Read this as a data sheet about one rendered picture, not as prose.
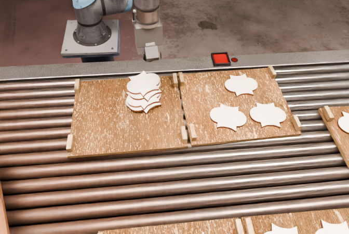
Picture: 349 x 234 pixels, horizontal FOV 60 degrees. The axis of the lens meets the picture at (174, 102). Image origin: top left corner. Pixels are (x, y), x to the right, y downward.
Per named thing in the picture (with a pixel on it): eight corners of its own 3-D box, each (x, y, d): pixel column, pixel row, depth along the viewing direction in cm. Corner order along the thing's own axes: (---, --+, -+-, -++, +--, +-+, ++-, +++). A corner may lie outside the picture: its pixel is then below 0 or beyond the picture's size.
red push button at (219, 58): (212, 56, 139) (213, 54, 137) (225, 55, 139) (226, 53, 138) (215, 65, 135) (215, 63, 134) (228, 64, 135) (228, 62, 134)
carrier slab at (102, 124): (77, 83, 124) (76, 81, 123) (175, 77, 128) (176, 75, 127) (68, 158, 102) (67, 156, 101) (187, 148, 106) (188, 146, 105)
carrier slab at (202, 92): (177, 77, 129) (177, 74, 127) (268, 69, 133) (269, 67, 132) (191, 147, 106) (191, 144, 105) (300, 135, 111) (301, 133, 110)
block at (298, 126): (290, 118, 114) (292, 114, 112) (294, 118, 114) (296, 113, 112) (296, 131, 110) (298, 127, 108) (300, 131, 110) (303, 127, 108)
